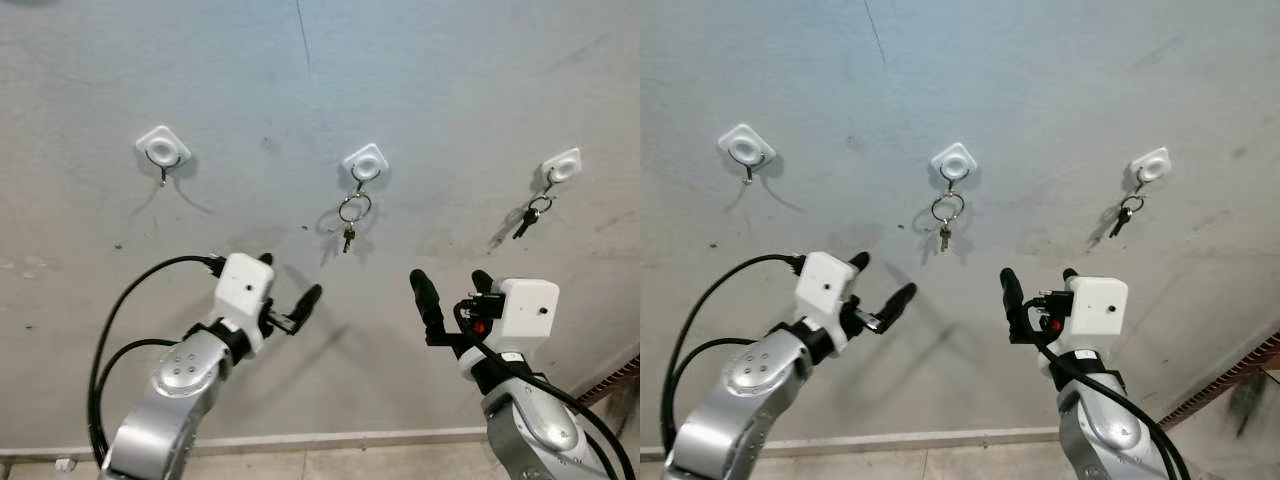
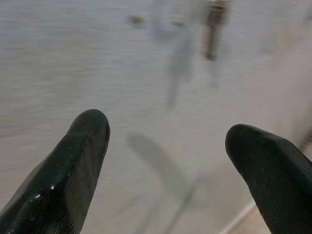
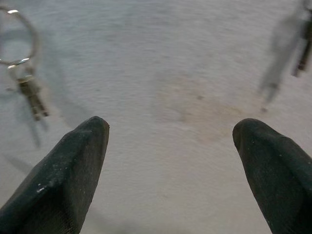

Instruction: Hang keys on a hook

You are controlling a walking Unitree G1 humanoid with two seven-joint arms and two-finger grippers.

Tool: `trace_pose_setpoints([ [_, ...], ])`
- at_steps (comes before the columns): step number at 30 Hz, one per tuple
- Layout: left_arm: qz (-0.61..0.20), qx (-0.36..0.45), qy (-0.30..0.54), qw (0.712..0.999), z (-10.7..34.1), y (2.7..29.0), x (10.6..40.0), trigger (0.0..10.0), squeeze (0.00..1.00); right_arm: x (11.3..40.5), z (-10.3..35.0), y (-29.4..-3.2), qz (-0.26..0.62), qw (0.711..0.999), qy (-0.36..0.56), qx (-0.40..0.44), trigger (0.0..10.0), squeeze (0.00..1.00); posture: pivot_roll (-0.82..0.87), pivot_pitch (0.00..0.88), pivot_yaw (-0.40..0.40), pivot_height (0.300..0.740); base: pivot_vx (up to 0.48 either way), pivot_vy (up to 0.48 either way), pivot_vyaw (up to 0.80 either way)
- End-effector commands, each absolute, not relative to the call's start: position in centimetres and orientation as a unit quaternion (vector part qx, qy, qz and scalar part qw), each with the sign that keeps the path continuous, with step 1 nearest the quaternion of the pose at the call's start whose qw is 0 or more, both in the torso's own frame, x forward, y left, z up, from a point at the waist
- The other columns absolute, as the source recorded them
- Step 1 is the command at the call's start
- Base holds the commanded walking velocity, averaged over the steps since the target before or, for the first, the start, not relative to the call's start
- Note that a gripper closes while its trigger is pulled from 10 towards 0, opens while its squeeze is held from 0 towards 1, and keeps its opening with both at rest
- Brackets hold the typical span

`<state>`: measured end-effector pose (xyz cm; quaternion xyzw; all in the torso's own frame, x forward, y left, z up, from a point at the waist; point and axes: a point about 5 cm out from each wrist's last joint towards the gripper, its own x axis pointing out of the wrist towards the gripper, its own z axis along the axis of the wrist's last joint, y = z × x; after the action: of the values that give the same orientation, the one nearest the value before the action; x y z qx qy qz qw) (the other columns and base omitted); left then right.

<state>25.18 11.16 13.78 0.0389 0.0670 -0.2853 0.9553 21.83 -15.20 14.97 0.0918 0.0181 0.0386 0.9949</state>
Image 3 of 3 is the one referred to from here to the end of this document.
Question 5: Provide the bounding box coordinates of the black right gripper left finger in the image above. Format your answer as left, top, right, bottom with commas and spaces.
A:
0, 116, 110, 234

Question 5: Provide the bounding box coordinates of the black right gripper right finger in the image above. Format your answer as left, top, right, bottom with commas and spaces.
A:
232, 118, 312, 234

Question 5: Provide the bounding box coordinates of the silver key ring with keys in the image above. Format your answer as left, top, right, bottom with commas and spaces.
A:
0, 6, 51, 121

